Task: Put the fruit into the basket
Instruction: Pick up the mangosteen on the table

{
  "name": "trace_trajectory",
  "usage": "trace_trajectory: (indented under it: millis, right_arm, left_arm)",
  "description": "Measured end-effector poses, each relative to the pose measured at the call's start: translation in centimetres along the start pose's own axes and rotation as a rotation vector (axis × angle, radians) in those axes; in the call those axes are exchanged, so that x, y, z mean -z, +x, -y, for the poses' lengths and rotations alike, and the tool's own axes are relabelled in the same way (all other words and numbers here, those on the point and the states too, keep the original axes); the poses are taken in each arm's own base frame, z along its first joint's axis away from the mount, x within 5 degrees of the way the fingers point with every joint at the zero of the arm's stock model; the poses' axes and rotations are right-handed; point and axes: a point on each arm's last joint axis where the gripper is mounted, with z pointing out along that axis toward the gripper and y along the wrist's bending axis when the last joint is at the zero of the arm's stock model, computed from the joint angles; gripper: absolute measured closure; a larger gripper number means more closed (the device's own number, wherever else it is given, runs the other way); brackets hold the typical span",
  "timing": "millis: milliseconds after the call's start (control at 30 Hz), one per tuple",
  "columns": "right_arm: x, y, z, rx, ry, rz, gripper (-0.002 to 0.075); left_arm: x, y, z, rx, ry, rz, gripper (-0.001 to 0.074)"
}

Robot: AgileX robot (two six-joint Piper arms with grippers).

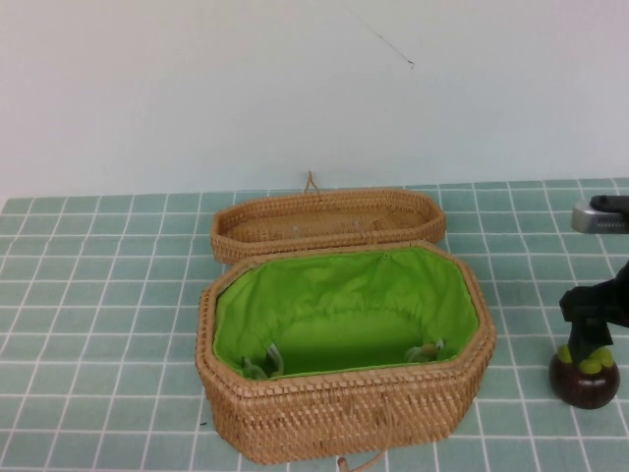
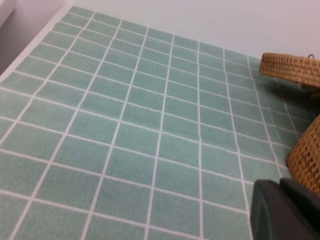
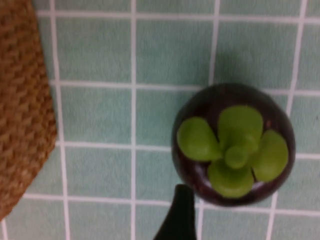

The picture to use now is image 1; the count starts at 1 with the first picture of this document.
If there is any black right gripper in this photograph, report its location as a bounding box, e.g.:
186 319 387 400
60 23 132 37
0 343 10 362
559 259 629 369

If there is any dark purple mangosteen fruit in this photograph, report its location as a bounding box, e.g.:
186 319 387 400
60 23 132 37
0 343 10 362
548 343 620 409

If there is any woven rattan basket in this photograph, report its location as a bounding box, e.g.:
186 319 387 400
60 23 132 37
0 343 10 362
195 239 497 472

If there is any woven rattan basket lid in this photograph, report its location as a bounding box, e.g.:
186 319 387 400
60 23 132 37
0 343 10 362
209 170 447 266

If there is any bright green fabric liner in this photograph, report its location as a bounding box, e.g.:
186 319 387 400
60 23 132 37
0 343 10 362
211 247 481 381

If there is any green checkered tablecloth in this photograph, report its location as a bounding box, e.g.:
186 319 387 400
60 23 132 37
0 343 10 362
0 177 629 472

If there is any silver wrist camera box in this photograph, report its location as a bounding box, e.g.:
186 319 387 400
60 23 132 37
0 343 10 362
571 198 629 235

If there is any white liner drawstring cord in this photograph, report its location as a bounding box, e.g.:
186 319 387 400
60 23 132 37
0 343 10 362
405 337 446 365
240 342 285 381

